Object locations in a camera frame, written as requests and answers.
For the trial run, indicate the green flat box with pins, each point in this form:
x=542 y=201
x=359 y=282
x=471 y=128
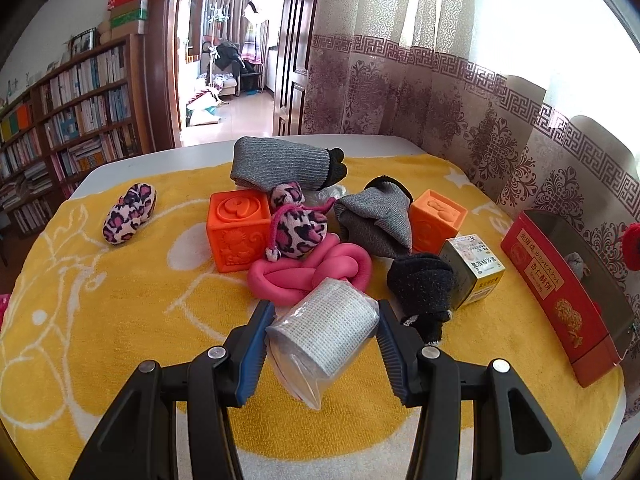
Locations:
x=129 y=19

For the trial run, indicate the yellow white towel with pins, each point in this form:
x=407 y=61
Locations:
x=150 y=310

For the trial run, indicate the framed picture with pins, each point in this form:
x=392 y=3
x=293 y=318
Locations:
x=82 y=42

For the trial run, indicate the large orange embossed cube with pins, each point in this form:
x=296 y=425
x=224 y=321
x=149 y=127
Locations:
x=235 y=240

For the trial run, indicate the clear plastic wrapper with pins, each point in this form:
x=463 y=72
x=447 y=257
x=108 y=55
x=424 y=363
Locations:
x=332 y=193

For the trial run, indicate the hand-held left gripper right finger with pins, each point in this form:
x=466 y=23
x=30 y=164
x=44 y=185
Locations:
x=392 y=360

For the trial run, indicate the patterned sheer curtain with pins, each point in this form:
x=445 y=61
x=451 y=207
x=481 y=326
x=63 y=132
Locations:
x=425 y=85

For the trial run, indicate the white coat rack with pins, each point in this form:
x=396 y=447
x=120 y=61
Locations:
x=218 y=35

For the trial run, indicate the white bag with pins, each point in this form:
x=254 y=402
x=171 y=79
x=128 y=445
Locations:
x=202 y=110

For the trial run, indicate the small grey white bundle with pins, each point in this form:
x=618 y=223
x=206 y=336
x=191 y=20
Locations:
x=576 y=262

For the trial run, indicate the distant brown curtain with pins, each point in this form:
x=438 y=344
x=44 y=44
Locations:
x=230 y=5

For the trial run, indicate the chair with dark clothes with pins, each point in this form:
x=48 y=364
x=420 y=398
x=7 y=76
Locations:
x=230 y=57

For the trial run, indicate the plastic-wrapped white bandage roll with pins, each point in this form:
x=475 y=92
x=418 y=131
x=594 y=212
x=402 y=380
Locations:
x=325 y=325

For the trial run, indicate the wooden door frame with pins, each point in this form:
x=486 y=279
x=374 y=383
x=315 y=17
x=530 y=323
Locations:
x=162 y=60

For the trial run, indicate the small gold white carton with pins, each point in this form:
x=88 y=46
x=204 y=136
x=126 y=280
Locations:
x=475 y=270

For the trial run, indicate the dark wooden door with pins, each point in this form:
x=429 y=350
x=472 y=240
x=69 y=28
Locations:
x=295 y=50

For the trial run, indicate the wooden bookshelf with books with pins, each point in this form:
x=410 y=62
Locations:
x=75 y=110

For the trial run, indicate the grey sock with black cuff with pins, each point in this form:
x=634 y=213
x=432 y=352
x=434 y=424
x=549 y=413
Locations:
x=375 y=220

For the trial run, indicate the small orange embossed cube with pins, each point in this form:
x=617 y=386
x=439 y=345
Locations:
x=435 y=220

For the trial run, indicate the hanging white garment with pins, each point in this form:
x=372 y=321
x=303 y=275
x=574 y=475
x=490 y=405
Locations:
x=256 y=10

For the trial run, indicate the red knitted item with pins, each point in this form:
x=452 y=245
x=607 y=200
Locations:
x=632 y=245

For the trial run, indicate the grey sock with black toe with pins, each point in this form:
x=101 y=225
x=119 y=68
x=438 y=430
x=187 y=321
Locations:
x=280 y=162

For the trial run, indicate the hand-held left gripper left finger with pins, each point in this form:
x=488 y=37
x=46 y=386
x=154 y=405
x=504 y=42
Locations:
x=252 y=355

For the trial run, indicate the leopard print plush sock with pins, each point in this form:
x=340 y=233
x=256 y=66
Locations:
x=127 y=215
x=300 y=232

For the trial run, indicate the black fuzzy sock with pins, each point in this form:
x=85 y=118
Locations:
x=420 y=280

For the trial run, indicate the red rectangular box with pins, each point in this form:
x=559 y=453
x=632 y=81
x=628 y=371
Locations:
x=550 y=280

